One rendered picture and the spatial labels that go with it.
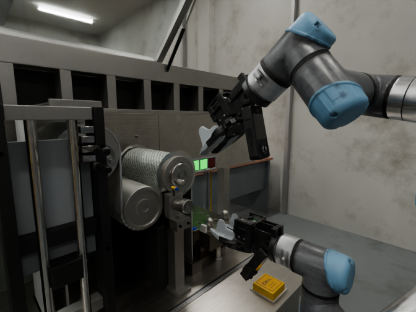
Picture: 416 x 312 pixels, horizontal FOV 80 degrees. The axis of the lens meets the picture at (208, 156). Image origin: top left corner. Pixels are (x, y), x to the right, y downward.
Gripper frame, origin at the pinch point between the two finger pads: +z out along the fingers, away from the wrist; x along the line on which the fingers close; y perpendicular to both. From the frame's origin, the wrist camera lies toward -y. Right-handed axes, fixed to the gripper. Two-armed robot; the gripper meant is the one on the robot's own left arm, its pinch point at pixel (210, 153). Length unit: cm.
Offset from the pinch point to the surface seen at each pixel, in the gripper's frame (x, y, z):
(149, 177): 4.7, 6.8, 22.4
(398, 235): -289, -99, 69
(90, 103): 23.9, 17.2, 2.1
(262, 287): -14.2, -36.3, 20.4
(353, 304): -156, -103, 84
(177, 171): 0.1, 3.5, 14.8
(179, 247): 1.9, -15.3, 27.0
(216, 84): -54, 51, 20
